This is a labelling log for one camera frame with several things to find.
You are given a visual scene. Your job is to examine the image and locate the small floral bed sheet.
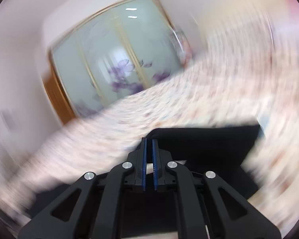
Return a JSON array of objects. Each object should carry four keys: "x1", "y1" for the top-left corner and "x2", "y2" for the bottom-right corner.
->
[{"x1": 0, "y1": 0, "x2": 299, "y2": 238}]

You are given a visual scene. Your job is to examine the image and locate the black pants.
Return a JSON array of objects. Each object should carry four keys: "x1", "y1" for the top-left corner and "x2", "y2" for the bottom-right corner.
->
[{"x1": 27, "y1": 124, "x2": 263, "y2": 239}]

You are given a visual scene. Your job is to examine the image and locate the glass sliding door wardrobe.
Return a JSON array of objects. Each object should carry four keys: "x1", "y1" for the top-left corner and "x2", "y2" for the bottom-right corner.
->
[{"x1": 43, "y1": 0, "x2": 188, "y2": 124}]

